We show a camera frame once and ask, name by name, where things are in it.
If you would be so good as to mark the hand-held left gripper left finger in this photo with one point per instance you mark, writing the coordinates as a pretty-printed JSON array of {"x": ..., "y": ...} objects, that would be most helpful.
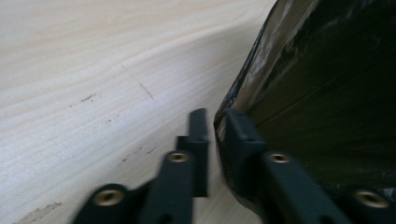
[{"x": 199, "y": 155}]

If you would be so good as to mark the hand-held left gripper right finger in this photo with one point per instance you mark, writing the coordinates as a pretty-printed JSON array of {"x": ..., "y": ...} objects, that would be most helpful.
[{"x": 243, "y": 149}]

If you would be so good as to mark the black plastic garbage bag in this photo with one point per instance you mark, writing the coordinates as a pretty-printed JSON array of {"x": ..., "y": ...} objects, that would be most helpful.
[{"x": 280, "y": 46}]

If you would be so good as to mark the green plastic trash bin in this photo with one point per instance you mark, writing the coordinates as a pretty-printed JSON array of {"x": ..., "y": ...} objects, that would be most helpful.
[{"x": 327, "y": 140}]

